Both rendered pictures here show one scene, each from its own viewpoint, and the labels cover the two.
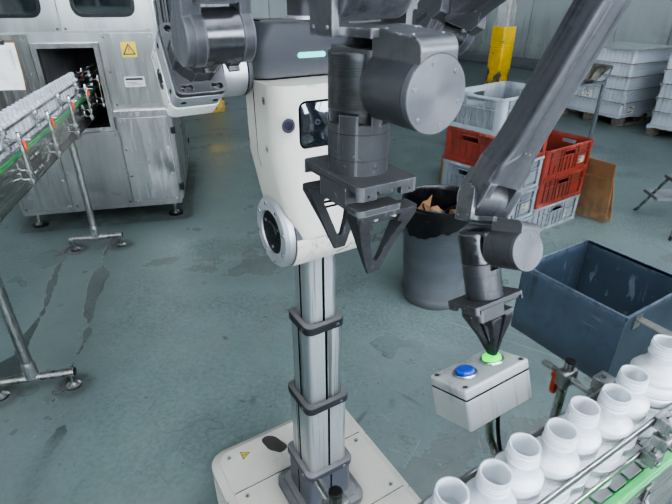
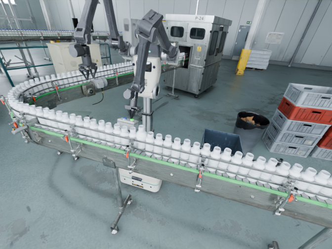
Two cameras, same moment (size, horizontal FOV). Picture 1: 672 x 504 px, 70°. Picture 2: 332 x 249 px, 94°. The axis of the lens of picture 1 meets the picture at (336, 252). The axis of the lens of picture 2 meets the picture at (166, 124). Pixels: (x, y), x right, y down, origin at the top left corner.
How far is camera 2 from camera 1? 1.15 m
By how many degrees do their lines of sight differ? 39
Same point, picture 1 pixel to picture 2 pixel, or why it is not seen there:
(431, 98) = (72, 52)
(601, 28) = (140, 51)
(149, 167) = (193, 82)
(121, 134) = (189, 71)
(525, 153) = (136, 76)
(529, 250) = (127, 94)
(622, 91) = not seen: outside the picture
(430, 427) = not seen: hidden behind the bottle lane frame
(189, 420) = not seen: hidden behind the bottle
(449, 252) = (243, 135)
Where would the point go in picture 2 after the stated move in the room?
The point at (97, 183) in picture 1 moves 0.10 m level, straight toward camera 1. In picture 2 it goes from (180, 82) to (179, 83)
